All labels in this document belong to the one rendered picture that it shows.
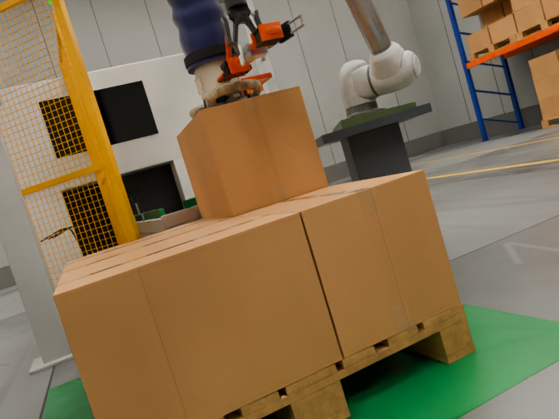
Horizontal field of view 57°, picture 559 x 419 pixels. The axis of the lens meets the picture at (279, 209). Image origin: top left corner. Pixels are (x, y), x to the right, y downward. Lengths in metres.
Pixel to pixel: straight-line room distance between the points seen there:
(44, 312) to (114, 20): 9.53
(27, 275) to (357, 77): 2.03
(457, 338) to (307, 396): 0.48
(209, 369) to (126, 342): 0.20
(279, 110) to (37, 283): 1.78
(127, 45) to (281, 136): 10.14
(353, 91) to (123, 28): 9.84
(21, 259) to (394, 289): 2.22
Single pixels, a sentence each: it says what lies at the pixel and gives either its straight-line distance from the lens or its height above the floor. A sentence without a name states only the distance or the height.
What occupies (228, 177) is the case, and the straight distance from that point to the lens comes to 1.87.
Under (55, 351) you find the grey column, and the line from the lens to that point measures 3.20.
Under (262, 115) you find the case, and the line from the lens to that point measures 1.94.
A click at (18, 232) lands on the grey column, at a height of 0.74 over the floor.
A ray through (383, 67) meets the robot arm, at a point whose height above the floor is 0.96.
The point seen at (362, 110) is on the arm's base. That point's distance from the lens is 2.52.
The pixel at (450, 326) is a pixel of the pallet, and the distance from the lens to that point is 1.57.
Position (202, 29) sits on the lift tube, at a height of 1.28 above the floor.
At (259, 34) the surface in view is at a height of 1.08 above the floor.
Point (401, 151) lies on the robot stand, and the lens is 2.49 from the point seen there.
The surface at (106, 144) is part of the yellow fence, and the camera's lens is 3.25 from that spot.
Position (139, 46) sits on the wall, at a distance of 11.98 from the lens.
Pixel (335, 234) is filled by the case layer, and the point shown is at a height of 0.46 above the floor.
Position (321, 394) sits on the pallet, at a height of 0.09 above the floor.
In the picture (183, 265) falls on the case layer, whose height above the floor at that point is 0.51.
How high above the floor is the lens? 0.66
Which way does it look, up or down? 4 degrees down
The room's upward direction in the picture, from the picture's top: 17 degrees counter-clockwise
